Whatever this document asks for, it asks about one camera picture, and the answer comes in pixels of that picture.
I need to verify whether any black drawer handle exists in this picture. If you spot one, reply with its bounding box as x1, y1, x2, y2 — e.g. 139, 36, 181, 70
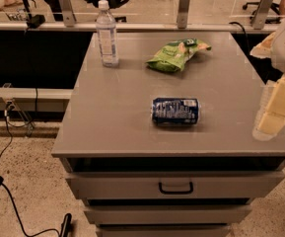
158, 182, 194, 195

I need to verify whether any blue pepsi can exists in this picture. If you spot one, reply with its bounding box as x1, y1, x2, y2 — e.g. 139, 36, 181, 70
151, 98, 200, 125

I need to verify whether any grey drawer cabinet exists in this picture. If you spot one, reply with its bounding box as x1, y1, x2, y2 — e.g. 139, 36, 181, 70
52, 32, 285, 237

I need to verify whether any metal railing post left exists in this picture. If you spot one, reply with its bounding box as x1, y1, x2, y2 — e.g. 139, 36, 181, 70
59, 0, 76, 27

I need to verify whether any black cable at right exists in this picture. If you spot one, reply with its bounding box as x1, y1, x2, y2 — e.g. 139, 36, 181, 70
229, 21, 251, 56

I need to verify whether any metal railing post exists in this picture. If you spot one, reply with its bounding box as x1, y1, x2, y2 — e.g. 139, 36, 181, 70
177, 0, 190, 29
250, 0, 273, 30
59, 0, 76, 27

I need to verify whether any black power adapter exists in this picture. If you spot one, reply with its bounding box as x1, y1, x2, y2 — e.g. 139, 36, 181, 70
27, 15, 45, 29

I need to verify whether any black floor cable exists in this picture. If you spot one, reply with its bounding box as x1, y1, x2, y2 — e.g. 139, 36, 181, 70
0, 183, 73, 237

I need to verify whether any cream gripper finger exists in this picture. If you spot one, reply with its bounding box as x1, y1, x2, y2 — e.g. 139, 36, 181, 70
255, 74, 285, 136
249, 33, 275, 59

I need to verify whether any green chip bag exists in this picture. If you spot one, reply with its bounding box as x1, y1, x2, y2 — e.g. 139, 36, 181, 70
147, 39, 212, 73

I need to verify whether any metal railing post middle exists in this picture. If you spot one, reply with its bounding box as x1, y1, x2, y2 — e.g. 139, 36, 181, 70
177, 0, 190, 29

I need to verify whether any clear plastic water bottle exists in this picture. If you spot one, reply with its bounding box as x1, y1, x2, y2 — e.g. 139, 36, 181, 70
96, 0, 118, 67

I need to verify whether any metal railing post right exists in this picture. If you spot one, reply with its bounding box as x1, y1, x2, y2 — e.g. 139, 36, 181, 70
250, 0, 273, 30

